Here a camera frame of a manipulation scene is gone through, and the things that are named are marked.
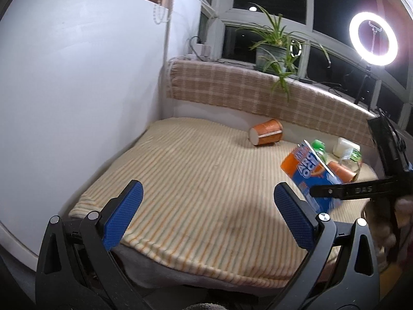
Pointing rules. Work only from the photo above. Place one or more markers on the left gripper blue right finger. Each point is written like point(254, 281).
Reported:
point(340, 268)

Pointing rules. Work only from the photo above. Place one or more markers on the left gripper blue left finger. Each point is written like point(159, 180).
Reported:
point(76, 268)

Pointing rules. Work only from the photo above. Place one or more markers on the orange blue Arctic Ocean cup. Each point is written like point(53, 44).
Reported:
point(307, 169)

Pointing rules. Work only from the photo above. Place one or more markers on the green grapefruit label cup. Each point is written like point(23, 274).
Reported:
point(351, 158)

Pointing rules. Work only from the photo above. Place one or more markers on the near copper orange cup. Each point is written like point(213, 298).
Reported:
point(343, 173)

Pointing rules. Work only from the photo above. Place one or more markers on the copper orange cup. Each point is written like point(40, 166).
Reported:
point(343, 173)
point(266, 133)

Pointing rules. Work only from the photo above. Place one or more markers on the white plastic cup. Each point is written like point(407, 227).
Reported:
point(342, 145)

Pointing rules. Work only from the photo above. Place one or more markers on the green plastic cup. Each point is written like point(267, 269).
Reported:
point(319, 148)

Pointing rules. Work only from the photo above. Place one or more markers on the far copper orange cup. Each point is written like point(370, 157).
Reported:
point(266, 133)

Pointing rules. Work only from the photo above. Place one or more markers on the plaid brown back cushion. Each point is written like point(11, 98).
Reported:
point(254, 92)

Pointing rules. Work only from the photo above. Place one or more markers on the striped beige seat cushion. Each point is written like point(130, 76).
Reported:
point(208, 216)

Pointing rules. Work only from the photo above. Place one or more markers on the potted spider plant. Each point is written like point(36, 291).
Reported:
point(277, 49)

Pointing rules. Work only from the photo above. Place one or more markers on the ring light on tripod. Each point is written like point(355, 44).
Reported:
point(365, 30)

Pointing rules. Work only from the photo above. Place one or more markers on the white power adapter with cable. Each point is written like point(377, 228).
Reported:
point(200, 51)

